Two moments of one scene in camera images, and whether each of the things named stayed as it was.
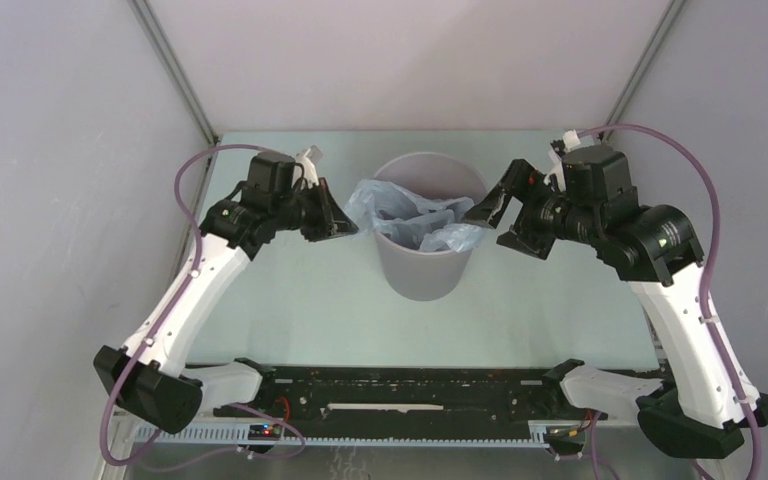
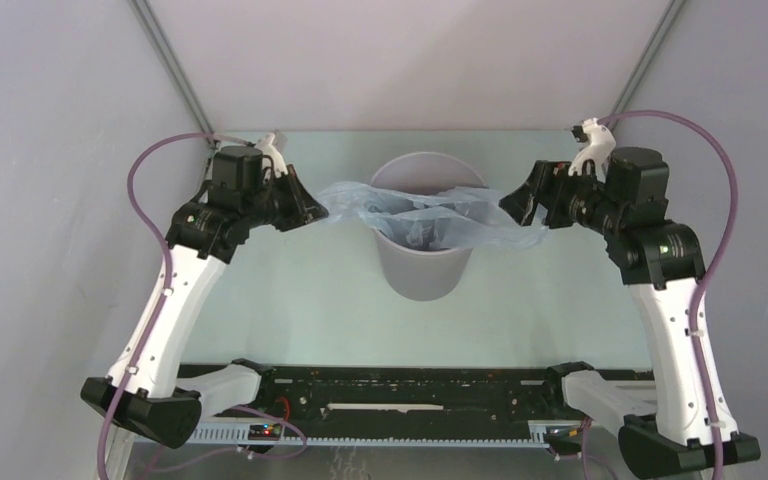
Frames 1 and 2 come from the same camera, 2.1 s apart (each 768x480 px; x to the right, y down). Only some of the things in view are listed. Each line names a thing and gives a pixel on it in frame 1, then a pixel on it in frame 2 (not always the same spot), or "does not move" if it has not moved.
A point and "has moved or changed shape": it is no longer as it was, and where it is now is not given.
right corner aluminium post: x=655 y=41 does not move
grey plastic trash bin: x=428 y=275 does not move
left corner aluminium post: x=190 y=91 does not move
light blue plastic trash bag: x=436 y=224 has moved or changed shape
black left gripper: x=332 y=222 to x=304 y=207
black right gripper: x=518 y=180 to x=545 y=186
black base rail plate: x=407 y=394 does not move
